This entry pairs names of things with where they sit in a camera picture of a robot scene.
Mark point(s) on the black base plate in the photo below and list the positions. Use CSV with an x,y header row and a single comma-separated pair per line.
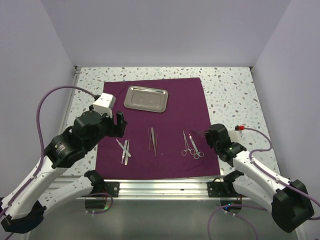
x,y
112,188
221,189

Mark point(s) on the right wrist camera red cap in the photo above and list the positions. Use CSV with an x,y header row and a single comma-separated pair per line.
x,y
236,134

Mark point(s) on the purple cloth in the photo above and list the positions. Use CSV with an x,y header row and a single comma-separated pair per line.
x,y
186,110

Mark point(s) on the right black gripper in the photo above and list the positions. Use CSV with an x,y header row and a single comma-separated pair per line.
x,y
208,138

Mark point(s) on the steel instrument tray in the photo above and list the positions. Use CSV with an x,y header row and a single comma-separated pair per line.
x,y
146,99

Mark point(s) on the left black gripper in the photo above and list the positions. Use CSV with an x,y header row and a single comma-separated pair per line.
x,y
118,129

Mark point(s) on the steel hemostat clamp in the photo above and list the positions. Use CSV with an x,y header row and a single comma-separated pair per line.
x,y
187,148

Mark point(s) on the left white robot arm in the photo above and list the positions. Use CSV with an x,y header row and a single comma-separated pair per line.
x,y
25,208

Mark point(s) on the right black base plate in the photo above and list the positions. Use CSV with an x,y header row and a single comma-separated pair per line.
x,y
221,189

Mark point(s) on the steel needle holder clamp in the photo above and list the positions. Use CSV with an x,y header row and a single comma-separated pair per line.
x,y
197,154

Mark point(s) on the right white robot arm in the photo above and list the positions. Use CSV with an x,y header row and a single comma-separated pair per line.
x,y
286,200

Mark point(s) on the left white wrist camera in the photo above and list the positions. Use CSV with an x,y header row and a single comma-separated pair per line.
x,y
104,104

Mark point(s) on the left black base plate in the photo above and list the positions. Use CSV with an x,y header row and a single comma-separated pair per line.
x,y
112,188

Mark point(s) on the pointed steel tweezers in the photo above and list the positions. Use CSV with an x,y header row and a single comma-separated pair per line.
x,y
155,142
151,137

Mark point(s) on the steel serrated forceps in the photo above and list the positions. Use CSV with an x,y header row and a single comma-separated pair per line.
x,y
125,149

